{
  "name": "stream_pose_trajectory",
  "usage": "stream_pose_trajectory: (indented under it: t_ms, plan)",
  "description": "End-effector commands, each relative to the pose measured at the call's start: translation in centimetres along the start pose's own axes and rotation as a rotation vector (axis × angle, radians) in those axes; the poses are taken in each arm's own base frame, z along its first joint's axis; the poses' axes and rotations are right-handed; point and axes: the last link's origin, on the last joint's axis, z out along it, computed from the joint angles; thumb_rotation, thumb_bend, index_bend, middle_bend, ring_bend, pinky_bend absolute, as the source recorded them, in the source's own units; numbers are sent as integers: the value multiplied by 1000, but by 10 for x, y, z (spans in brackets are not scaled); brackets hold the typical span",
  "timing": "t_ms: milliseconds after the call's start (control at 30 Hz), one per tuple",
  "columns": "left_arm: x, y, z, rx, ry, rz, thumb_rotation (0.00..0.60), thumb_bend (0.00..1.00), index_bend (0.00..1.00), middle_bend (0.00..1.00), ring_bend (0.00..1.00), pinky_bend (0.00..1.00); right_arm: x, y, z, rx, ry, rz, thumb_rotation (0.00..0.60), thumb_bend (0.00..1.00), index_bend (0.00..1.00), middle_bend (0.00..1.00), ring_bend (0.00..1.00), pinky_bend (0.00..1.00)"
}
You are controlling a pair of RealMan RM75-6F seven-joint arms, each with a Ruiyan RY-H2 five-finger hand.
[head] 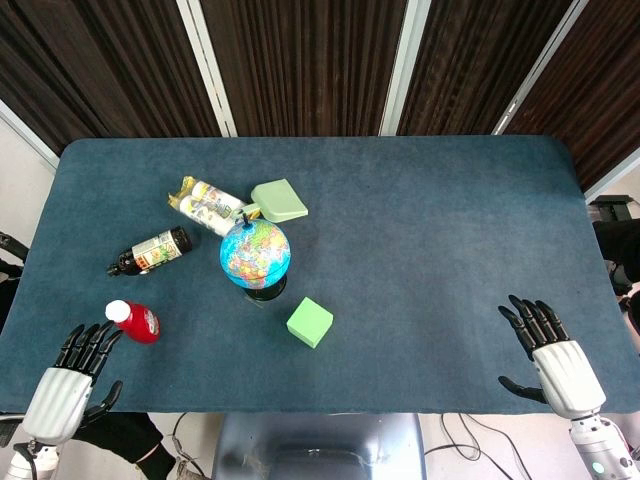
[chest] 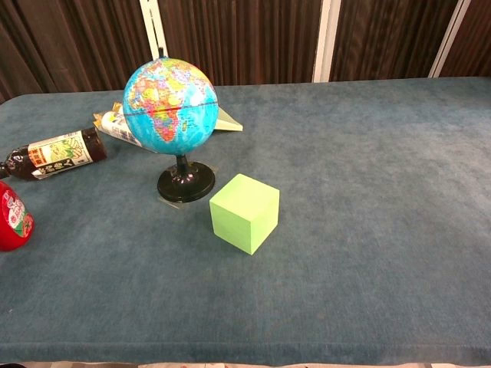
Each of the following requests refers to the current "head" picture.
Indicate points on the black-fingered white left robot hand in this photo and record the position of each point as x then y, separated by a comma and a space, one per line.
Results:
57, 400

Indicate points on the black-fingered white right robot hand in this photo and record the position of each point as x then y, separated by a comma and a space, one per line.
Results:
570, 380

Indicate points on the small blue globe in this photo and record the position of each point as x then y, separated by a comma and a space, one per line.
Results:
255, 252

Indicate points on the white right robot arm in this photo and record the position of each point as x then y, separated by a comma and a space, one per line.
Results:
600, 450

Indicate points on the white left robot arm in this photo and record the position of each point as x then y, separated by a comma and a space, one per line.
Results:
17, 467

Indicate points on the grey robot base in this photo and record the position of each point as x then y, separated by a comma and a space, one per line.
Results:
320, 445

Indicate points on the black fabric object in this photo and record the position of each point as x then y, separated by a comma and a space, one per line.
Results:
130, 437

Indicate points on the red ketchup bottle white cap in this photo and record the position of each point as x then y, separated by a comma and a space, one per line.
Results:
140, 325

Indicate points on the black equipment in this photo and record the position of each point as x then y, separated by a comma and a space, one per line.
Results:
9, 280

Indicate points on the dark drink bottle printed label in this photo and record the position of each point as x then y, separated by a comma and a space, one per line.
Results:
155, 250

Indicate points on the black metal stand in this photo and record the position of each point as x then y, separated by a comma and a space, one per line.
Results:
612, 205

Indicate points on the blue table cloth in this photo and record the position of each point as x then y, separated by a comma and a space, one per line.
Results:
400, 240

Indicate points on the yellow white snack package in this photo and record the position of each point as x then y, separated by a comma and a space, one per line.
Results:
207, 205

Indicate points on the light green cube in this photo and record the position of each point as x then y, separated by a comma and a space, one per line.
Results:
310, 322

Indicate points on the dark brown partition panel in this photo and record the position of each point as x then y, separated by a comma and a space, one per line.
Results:
100, 70
595, 100
310, 65
470, 65

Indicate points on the pale green dustpan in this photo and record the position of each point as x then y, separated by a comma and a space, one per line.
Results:
277, 200

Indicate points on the white partition post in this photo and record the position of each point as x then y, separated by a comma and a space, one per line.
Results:
405, 70
537, 70
207, 70
27, 137
615, 172

